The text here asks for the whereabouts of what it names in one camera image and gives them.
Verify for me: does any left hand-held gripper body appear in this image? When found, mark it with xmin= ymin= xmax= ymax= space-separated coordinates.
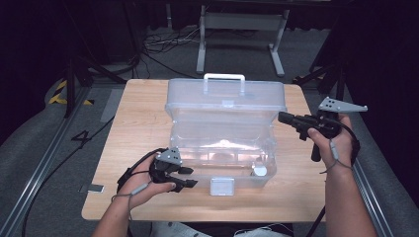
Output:
xmin=149 ymin=146 xmax=184 ymax=185

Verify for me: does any small white bottle green label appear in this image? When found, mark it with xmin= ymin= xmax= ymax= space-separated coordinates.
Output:
xmin=250 ymin=162 xmax=269 ymax=178

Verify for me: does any tangle of floor cables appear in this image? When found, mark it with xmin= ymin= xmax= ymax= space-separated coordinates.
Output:
xmin=142 ymin=25 xmax=203 ymax=82

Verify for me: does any clear plastic storage box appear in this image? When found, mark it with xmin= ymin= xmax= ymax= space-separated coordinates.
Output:
xmin=164 ymin=72 xmax=288 ymax=198

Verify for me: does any person's right hand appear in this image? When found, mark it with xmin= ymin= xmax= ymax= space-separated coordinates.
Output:
xmin=306 ymin=113 xmax=361 ymax=173

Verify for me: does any grey wrist strap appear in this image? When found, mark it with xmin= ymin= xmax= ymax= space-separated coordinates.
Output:
xmin=319 ymin=139 xmax=354 ymax=175
xmin=111 ymin=182 xmax=150 ymax=222

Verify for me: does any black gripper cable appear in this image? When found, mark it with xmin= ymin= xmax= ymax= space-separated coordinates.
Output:
xmin=116 ymin=147 xmax=166 ymax=196
xmin=335 ymin=119 xmax=361 ymax=166

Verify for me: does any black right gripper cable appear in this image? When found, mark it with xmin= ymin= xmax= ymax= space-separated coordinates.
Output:
xmin=335 ymin=119 xmax=361 ymax=166

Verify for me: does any person's left hand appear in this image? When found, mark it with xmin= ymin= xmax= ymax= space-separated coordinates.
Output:
xmin=117 ymin=154 xmax=177 ymax=210

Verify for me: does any black floor cable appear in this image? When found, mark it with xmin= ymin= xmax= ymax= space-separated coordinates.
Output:
xmin=21 ymin=116 xmax=116 ymax=237

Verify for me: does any grey left wrist strap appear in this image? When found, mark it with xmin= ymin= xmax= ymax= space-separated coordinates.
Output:
xmin=111 ymin=182 xmax=150 ymax=222

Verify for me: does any grey right wrist strap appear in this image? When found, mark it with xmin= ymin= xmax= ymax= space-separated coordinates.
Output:
xmin=319 ymin=139 xmax=354 ymax=175

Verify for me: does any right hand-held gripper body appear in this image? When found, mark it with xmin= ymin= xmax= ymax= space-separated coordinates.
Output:
xmin=296 ymin=96 xmax=369 ymax=163

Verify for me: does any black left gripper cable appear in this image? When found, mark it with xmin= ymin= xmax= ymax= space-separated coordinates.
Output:
xmin=116 ymin=147 xmax=166 ymax=196

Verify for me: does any grey tape piece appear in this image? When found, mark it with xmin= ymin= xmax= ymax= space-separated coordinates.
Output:
xmin=78 ymin=183 xmax=106 ymax=195

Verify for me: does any grey metal desk frame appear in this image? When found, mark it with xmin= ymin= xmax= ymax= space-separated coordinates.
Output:
xmin=196 ymin=4 xmax=292 ymax=79

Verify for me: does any black metal stand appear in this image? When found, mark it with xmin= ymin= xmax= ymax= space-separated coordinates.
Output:
xmin=292 ymin=58 xmax=348 ymax=107
xmin=63 ymin=54 xmax=128 ymax=119

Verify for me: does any aluminium floor rail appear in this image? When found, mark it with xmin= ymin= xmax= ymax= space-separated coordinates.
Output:
xmin=353 ymin=160 xmax=395 ymax=237
xmin=0 ymin=84 xmax=94 ymax=237

